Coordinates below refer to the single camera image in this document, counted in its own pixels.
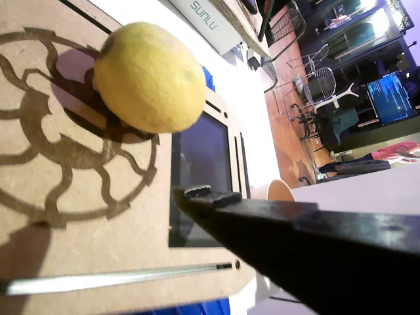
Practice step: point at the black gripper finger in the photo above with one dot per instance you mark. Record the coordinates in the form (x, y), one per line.
(328, 256)

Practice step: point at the yellow-brown round fruit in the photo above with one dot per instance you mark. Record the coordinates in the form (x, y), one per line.
(147, 78)

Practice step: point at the brown paper bowl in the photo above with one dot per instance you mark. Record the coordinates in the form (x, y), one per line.
(279, 192)

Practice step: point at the pink red cloth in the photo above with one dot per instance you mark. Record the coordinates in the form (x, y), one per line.
(393, 152)

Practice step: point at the teal armchair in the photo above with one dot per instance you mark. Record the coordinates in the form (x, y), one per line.
(343, 123)

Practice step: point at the computer monitor blue screen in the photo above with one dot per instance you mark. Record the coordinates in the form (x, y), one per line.
(390, 98)

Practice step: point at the wooden microrover chassis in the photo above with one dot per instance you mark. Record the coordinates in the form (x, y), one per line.
(141, 226)

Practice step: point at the white black power adapter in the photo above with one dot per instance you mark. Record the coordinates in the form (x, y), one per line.
(254, 62)

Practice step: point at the black stand leg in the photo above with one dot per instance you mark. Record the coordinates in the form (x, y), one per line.
(266, 19)

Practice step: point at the plywood board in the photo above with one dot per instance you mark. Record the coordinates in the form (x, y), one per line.
(243, 23)

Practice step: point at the white SUNLU box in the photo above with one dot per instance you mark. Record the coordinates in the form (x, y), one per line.
(203, 23)

